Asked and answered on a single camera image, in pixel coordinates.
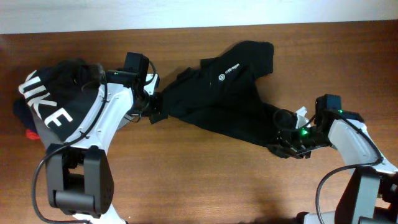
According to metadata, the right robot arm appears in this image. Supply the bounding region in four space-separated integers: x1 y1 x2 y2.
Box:
270 94 397 223

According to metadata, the right black cable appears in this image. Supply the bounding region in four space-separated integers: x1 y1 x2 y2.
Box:
272 108 385 224

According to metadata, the grey folded garment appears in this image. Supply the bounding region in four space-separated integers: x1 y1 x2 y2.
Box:
30 72 134 151

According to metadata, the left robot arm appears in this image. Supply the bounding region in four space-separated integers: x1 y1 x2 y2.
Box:
39 52 160 223

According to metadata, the black cable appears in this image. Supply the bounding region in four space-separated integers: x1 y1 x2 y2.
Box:
31 58 158 224
272 108 385 224

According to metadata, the black t-shirt small logo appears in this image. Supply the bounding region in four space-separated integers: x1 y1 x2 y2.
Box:
149 40 288 159

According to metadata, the black Nike t-shirt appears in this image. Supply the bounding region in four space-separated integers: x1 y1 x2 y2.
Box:
18 58 104 142

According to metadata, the left black cable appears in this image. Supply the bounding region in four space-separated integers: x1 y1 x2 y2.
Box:
31 58 158 224

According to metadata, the navy folded garment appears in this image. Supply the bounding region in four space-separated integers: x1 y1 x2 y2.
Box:
12 98 37 133

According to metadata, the red orange garment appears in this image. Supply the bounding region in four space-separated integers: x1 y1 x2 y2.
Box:
25 129 40 140

